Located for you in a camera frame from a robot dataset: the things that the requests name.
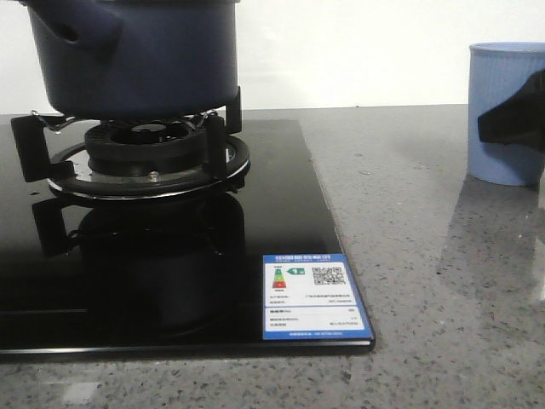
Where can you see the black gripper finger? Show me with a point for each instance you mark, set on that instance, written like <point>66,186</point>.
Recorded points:
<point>519,119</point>

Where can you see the light blue ribbed cup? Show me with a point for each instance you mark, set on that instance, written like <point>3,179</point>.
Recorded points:
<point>497,71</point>

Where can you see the dark blue cooking pot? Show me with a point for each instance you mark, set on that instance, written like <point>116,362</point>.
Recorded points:
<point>136,59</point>

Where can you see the black right pot support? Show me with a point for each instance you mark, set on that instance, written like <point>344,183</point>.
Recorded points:
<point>37,163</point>

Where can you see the blue energy label sticker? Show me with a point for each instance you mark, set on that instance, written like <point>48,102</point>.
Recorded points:
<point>312,297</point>

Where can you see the right gas burner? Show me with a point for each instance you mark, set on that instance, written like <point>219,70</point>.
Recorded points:
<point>121,160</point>

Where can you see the black glass gas stove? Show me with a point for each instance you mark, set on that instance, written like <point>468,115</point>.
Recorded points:
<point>175,277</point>

